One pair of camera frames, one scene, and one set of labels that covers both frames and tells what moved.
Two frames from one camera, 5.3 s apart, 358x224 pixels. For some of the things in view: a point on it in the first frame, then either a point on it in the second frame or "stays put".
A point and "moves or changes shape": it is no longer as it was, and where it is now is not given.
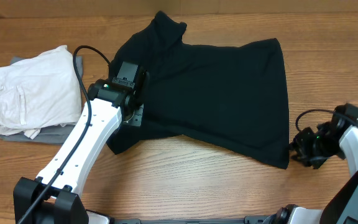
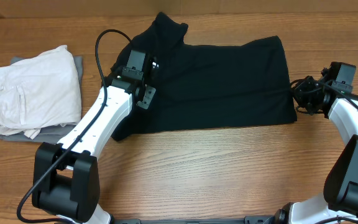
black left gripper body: (135, 119) → (148, 96)
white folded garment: (25, 98) stays put
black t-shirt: (230, 97) moves or changes shape
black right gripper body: (314, 150) → (304, 94)
